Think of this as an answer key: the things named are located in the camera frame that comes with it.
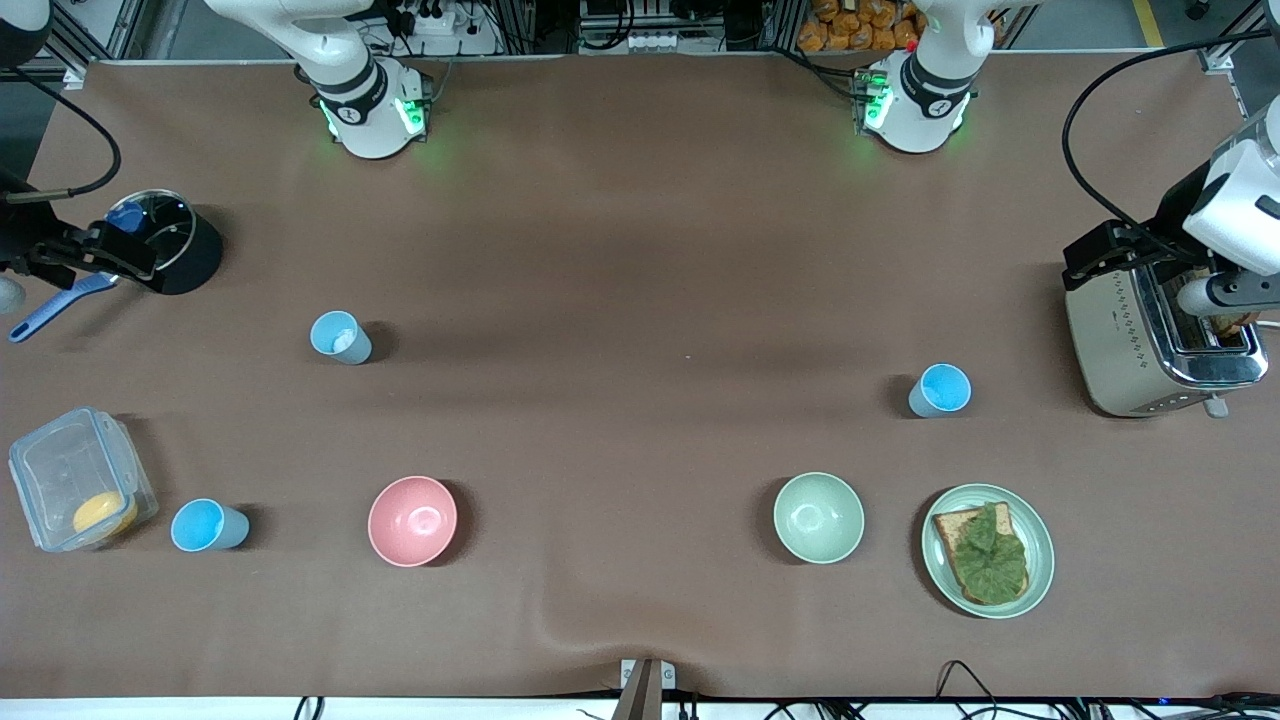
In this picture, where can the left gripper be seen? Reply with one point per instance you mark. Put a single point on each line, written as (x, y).
(1172, 216)

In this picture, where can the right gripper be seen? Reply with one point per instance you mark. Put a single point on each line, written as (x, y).
(18, 245)

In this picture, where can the light blue plastic cup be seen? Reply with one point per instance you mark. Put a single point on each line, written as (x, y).
(940, 390)
(205, 526)
(340, 337)

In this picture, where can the glass lid with blue knob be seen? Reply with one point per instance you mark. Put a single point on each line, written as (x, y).
(165, 225)

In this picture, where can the silver toaster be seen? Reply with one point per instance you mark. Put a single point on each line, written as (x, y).
(1120, 350)

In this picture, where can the dark toast slice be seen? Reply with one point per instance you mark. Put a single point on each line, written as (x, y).
(1236, 323)

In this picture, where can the clear plastic food container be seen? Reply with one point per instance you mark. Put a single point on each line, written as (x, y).
(60, 470)

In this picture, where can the yellow round food piece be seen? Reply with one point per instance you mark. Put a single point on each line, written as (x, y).
(103, 515)

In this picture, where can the pale green plate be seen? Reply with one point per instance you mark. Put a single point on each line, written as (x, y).
(1040, 540)

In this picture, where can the brown bread slice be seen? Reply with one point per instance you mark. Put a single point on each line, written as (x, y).
(950, 528)

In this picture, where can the green lettuce leaf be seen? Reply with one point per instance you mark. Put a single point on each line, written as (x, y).
(990, 560)

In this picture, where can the orange snack bags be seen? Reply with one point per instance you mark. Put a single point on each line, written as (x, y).
(860, 25)

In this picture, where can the pale green bowl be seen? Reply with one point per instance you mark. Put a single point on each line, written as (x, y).
(818, 517)

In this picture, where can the pink bowl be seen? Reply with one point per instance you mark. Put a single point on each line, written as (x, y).
(412, 520)

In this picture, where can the brown table cloth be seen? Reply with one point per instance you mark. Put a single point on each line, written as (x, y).
(640, 220)

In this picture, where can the metal table clamp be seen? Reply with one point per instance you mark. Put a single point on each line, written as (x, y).
(645, 685)

